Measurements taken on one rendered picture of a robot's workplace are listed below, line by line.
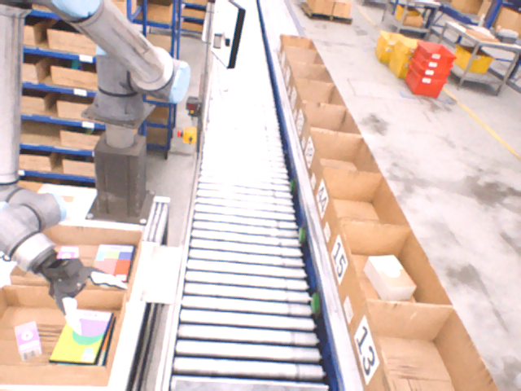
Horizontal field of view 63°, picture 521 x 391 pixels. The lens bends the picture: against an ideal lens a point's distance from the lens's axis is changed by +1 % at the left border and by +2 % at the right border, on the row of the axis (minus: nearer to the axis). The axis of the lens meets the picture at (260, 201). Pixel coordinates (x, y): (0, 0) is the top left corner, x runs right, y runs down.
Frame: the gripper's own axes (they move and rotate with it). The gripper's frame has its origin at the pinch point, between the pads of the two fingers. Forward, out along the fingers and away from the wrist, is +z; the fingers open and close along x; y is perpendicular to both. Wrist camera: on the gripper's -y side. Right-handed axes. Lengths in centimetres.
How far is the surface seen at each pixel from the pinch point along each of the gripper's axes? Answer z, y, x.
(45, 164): -107, 144, -99
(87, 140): -94, 116, -114
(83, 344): -1.2, 36.1, -1.3
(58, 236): -39, 59, -31
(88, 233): -31, 53, -37
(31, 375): -5.6, 35.4, 13.4
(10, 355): -15.0, 45.0, 11.2
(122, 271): -10, 44, -31
